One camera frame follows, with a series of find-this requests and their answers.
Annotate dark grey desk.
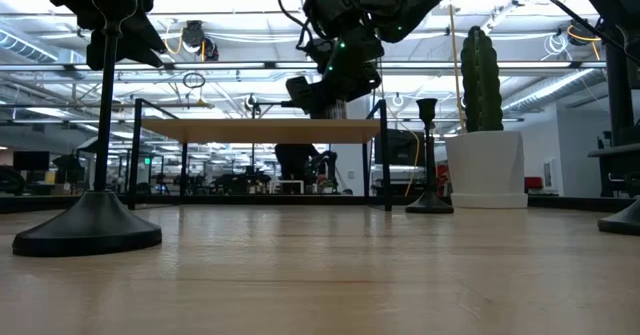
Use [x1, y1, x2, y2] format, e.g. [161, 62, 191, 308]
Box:
[587, 143, 640, 199]

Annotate black candlestick holder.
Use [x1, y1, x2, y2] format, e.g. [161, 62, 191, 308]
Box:
[12, 0, 163, 259]
[405, 97, 455, 215]
[597, 202, 640, 237]

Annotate green cactus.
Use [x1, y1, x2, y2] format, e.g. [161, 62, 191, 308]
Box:
[459, 24, 505, 134]

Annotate person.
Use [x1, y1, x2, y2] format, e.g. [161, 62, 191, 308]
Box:
[273, 142, 340, 195]

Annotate white plant pot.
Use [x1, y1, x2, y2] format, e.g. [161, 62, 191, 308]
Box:
[444, 129, 529, 210]

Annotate wooden shelf black legs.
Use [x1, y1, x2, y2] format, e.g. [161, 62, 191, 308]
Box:
[127, 97, 394, 213]

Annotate black background gantry frame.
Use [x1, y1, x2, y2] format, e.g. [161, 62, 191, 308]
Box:
[243, 93, 334, 196]

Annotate black background screen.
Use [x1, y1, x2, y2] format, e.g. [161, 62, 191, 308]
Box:
[374, 129, 427, 167]

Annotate thin yellow cable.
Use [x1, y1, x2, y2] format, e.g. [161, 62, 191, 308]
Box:
[397, 119, 421, 198]

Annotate small black background monitor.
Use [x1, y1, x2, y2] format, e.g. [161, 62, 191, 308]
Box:
[12, 150, 51, 172]

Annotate hanging yellow cable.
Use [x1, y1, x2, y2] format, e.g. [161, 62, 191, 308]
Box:
[447, 2, 466, 132]

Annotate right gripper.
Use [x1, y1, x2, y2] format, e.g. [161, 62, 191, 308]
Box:
[308, 24, 385, 121]

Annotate small black cable loop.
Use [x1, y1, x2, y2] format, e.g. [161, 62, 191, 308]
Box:
[182, 71, 207, 90]

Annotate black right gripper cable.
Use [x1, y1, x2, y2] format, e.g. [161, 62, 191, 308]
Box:
[277, 0, 321, 54]

